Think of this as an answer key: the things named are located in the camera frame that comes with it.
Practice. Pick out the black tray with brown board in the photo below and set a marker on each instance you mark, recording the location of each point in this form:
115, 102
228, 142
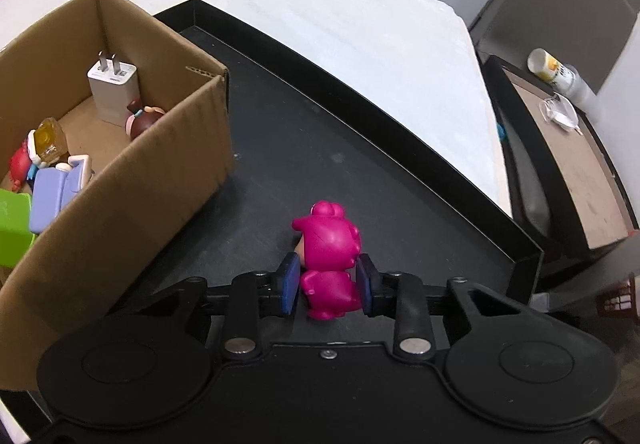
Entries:
585, 184

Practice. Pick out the red figurine with amber jar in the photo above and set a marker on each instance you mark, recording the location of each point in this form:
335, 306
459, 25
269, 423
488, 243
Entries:
45, 141

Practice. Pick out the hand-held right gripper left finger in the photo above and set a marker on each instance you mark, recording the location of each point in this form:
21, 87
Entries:
289, 281

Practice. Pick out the brown-haired girl figurine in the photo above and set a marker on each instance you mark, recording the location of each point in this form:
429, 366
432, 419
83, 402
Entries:
142, 119

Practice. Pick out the green hexagonal toy box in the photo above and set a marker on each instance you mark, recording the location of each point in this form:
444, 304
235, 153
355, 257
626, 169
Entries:
15, 229

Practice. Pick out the white charger plug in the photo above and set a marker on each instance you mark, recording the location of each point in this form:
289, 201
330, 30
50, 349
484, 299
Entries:
112, 86

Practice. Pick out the purple block toy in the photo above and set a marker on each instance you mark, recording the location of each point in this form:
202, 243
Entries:
50, 194

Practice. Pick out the white face mask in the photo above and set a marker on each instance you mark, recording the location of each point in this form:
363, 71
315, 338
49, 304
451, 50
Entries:
562, 114

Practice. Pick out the teal cloth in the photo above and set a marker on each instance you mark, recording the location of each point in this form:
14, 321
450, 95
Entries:
502, 132

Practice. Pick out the pink dinosaur figurine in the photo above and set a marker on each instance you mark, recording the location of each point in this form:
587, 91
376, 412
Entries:
327, 264

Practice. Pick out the orange plastic basket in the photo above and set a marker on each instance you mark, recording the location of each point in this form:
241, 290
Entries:
620, 299

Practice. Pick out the black seat cushion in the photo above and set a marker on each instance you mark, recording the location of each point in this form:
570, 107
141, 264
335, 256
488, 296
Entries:
532, 189

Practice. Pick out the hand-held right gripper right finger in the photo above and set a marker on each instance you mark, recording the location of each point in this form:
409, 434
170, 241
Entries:
365, 286

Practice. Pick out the white yellow paper cup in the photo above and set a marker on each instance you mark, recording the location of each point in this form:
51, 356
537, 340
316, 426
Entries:
555, 71

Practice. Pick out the cardboard box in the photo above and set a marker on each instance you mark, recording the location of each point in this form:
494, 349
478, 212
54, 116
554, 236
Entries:
130, 204

